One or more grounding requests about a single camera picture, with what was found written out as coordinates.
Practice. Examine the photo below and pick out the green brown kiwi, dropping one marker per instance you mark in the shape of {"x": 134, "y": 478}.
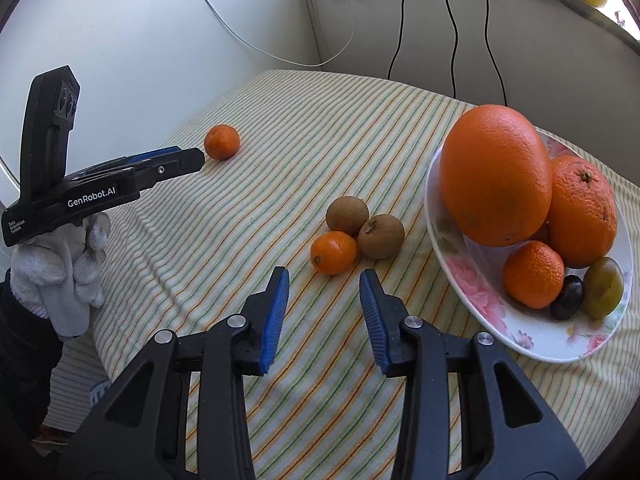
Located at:
{"x": 604, "y": 287}

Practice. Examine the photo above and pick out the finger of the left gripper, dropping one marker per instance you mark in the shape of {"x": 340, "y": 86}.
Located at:
{"x": 131, "y": 159}
{"x": 161, "y": 168}

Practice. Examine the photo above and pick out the brown kiwi left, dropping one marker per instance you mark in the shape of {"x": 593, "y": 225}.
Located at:
{"x": 347, "y": 214}

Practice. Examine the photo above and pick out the medium mandarin with stem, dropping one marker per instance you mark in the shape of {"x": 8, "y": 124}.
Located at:
{"x": 533, "y": 274}

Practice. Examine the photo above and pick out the bumpy orange mandarin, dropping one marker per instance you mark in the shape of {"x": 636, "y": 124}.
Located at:
{"x": 581, "y": 225}

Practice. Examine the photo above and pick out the dark plum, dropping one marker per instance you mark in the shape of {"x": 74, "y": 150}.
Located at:
{"x": 569, "y": 300}

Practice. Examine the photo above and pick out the small mandarin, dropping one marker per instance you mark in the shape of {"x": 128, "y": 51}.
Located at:
{"x": 222, "y": 142}

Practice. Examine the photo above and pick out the floral white plate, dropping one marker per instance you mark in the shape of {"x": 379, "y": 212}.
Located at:
{"x": 474, "y": 271}

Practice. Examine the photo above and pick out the left white gloved hand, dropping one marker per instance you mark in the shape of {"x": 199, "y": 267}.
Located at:
{"x": 57, "y": 275}

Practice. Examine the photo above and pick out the striped tablecloth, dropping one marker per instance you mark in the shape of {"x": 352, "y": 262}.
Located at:
{"x": 191, "y": 250}

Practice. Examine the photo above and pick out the brown kiwi right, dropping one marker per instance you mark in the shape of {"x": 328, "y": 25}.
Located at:
{"x": 381, "y": 237}

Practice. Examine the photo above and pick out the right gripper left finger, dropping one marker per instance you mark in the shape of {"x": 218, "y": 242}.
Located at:
{"x": 177, "y": 410}

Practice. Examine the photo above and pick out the left black sleeve forearm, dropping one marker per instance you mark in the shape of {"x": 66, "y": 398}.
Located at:
{"x": 30, "y": 350}

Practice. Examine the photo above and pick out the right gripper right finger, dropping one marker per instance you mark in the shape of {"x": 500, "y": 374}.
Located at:
{"x": 469, "y": 411}

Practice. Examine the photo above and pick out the large smooth orange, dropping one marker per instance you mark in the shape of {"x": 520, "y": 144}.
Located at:
{"x": 495, "y": 176}

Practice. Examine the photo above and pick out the tiny orange kumquat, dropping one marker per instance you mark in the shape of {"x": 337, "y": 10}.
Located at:
{"x": 333, "y": 253}

